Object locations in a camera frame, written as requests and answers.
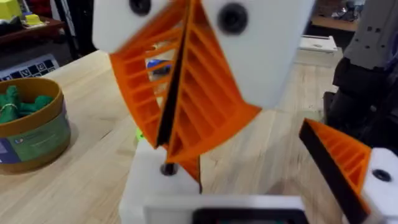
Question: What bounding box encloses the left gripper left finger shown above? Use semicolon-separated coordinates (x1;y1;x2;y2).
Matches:
119;139;202;224

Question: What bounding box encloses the white flat box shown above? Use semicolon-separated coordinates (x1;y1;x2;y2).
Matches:
298;34;339;54

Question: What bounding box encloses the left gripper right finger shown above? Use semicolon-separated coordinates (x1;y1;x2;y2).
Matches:
298;118;398;224

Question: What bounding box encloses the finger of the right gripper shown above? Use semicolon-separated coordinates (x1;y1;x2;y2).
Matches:
165;0;315;164
92;0;191;149

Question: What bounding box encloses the large yellow block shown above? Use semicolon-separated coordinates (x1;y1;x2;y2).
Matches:
0;0;23;20

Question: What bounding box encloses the white board with black squares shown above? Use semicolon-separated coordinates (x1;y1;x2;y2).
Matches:
0;54;60;82

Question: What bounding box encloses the dark wooden bench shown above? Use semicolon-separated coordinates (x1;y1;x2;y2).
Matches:
0;17;66;47

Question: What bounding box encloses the small yellow block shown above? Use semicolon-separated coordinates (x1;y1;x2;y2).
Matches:
24;13;45;27

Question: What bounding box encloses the brown round toy tub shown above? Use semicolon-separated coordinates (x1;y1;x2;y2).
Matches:
0;77;72;175

